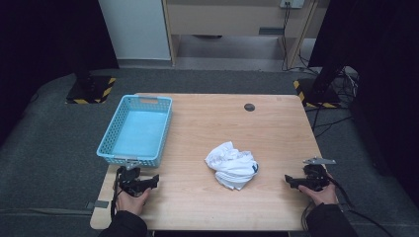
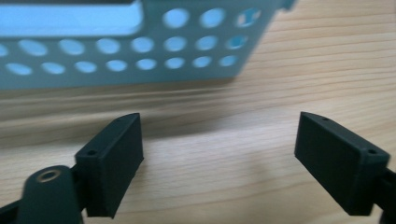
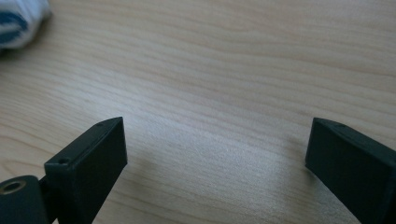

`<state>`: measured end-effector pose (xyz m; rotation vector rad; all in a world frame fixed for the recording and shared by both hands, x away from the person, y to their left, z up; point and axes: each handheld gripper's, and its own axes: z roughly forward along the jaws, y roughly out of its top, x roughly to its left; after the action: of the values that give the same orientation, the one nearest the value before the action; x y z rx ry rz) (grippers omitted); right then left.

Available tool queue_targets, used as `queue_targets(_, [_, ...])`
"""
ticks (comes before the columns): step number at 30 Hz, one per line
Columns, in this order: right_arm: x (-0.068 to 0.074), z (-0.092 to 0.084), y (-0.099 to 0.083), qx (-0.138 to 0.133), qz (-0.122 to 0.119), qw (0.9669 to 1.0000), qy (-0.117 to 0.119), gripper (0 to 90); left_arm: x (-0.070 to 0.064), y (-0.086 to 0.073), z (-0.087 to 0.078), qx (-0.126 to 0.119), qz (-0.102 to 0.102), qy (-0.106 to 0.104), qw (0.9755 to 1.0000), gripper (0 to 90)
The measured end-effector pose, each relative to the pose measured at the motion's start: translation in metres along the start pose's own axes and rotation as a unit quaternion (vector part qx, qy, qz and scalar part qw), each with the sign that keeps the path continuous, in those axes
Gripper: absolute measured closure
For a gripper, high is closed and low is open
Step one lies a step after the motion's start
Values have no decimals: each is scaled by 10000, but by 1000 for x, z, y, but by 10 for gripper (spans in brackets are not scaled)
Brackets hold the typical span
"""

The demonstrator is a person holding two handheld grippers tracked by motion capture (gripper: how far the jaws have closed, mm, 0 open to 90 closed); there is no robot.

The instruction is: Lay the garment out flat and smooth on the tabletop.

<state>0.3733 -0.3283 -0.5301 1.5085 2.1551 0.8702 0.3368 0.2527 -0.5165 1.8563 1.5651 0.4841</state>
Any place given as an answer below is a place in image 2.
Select blue perforated plastic basket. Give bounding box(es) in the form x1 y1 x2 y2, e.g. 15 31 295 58
0 0 298 91

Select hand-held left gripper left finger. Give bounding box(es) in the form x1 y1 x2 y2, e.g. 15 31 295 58
74 112 145 219

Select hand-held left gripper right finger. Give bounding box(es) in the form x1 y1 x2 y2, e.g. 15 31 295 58
294 111 392 217

